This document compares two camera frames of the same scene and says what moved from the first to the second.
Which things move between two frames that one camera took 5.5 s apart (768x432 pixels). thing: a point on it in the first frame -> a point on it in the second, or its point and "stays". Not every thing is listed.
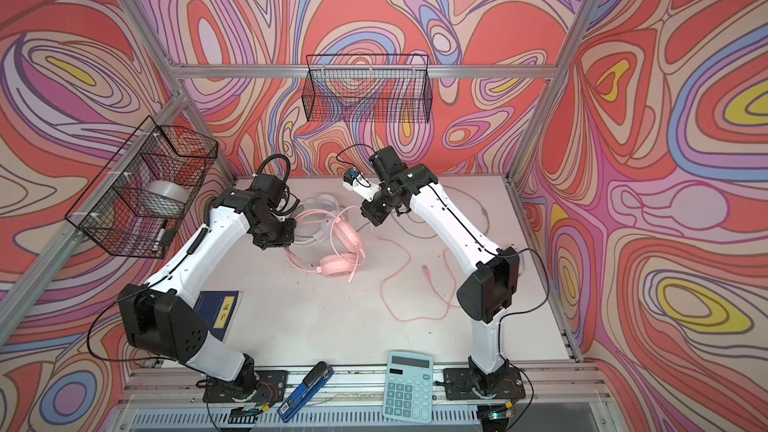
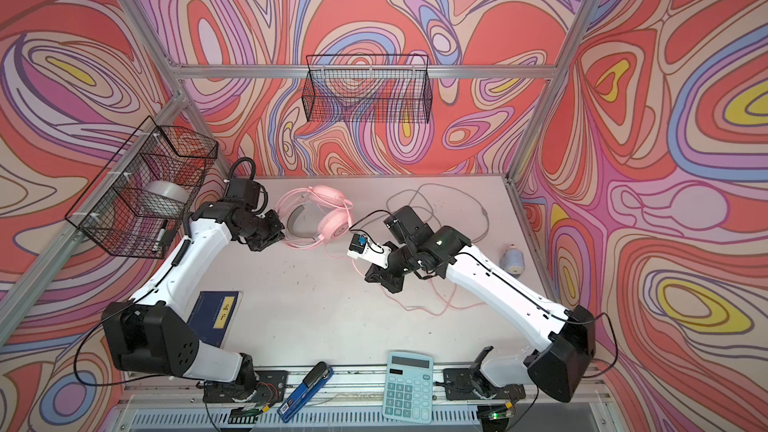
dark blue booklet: x=218 y=309 stays
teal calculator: x=408 y=392 stays
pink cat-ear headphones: x=347 y=245 -> x=334 y=222
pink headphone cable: x=451 y=304 -> x=401 y=302
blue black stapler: x=300 y=398 stays
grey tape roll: x=164 y=198 stays
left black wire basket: x=138 y=199 stays
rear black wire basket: x=367 y=88 stays
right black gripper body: x=379 y=207 -> x=400 y=263
